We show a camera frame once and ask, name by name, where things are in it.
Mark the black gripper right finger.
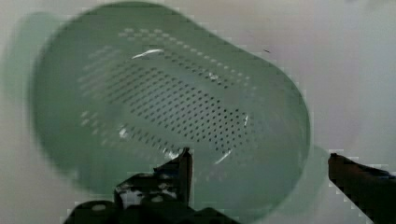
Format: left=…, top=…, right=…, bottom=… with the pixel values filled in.
left=328, top=153, right=396, bottom=224

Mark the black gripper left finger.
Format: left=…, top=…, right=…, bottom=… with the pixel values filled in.
left=113, top=147, right=192, bottom=209

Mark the green plastic strainer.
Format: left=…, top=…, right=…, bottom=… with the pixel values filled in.
left=3, top=1, right=339, bottom=224

